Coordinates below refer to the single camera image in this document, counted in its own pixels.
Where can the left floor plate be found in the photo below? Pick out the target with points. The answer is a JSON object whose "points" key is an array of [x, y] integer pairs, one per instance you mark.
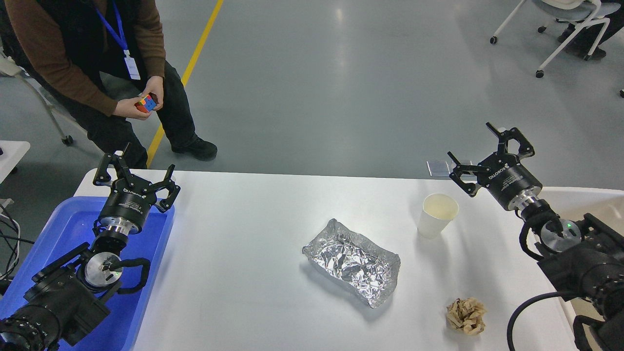
{"points": [[438, 168]]}

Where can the seated person in brown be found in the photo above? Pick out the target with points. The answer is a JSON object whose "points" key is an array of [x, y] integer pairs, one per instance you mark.
{"points": [[74, 49]]}

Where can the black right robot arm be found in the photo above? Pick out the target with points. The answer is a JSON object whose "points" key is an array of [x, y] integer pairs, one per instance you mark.
{"points": [[534, 212]]}

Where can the white side table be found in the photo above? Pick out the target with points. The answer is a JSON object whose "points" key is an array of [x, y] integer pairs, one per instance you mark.
{"points": [[12, 153]]}

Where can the blue plastic tray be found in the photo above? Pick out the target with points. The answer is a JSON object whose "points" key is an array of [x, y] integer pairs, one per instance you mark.
{"points": [[70, 225]]}

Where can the crumpled brown paper ball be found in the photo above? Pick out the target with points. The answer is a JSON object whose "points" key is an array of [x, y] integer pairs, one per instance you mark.
{"points": [[466, 315]]}

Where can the white paper cup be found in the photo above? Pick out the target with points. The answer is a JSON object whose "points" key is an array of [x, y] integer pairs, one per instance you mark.
{"points": [[437, 212]]}

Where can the person's right hand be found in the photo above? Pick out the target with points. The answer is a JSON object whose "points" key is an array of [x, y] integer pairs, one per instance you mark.
{"points": [[126, 108]]}

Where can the white badge on lanyard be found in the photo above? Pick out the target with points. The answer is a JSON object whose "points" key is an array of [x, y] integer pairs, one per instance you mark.
{"points": [[131, 65]]}

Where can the beige plastic bin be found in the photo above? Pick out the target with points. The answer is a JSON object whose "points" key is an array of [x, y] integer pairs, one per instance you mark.
{"points": [[585, 204]]}

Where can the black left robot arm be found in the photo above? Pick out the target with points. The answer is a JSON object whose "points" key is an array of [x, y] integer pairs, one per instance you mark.
{"points": [[67, 300]]}

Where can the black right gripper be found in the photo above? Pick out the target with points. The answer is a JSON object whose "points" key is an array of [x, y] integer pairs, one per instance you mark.
{"points": [[512, 181]]}

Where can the crumpled aluminium foil tray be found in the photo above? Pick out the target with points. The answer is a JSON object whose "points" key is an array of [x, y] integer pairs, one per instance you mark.
{"points": [[355, 262]]}

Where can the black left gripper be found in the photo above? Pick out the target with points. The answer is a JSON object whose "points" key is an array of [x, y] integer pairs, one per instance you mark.
{"points": [[126, 204]]}

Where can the person's left hand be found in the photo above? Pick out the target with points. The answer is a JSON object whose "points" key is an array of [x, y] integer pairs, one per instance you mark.
{"points": [[154, 87]]}

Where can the colourful puzzle cube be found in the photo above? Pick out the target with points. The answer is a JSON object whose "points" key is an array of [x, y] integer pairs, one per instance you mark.
{"points": [[146, 104]]}

